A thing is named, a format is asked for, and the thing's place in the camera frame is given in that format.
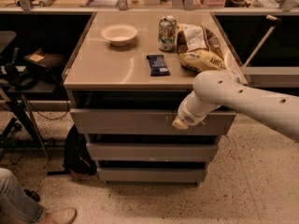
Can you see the black headphones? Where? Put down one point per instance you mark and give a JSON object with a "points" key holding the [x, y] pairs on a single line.
{"points": [[19, 80]]}

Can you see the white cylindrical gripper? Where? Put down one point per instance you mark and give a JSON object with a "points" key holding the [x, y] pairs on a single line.
{"points": [[189, 117]]}

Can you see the black box with note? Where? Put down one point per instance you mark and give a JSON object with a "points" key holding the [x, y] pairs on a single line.
{"points": [[43, 61]]}

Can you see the person leg in jeans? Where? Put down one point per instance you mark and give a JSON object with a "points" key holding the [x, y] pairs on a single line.
{"points": [[15, 202]]}

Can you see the black side table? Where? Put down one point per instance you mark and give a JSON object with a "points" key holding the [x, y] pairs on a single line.
{"points": [[18, 103]]}

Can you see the yellow brown chip bag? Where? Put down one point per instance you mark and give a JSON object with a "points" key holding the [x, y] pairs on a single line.
{"points": [[198, 48]]}

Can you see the grey top drawer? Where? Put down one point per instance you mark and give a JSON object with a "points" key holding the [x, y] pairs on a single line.
{"points": [[156, 122]]}

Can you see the white handled stick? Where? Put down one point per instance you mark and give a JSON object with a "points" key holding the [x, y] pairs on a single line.
{"points": [[275, 21]]}

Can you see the grey middle drawer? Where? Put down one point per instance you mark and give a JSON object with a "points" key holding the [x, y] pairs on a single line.
{"points": [[150, 152]]}

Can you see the black backpack on floor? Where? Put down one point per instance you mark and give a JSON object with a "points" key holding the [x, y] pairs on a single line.
{"points": [[77, 160]]}

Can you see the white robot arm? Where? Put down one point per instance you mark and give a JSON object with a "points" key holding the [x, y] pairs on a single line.
{"points": [[214, 88]]}

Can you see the green white soda can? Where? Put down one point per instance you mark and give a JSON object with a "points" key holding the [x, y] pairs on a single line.
{"points": [[167, 33]]}

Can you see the dark blue snack bar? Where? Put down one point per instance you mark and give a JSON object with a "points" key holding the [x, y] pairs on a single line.
{"points": [[157, 65]]}

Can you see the grey drawer cabinet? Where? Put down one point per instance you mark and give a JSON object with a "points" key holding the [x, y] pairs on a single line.
{"points": [[104, 76]]}

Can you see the white paper bowl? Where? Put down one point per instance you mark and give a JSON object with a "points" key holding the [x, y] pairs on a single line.
{"points": [[119, 34]]}

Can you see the grey drawer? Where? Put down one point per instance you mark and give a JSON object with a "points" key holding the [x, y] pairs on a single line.
{"points": [[152, 175], [150, 152], [156, 122]]}

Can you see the black floor caster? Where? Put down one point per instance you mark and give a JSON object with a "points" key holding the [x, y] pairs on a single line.
{"points": [[33, 195]]}

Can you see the tan shoe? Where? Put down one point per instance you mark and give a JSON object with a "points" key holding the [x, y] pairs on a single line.
{"points": [[64, 216]]}

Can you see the grey bottom drawer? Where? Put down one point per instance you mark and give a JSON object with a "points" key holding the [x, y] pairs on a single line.
{"points": [[152, 175]]}

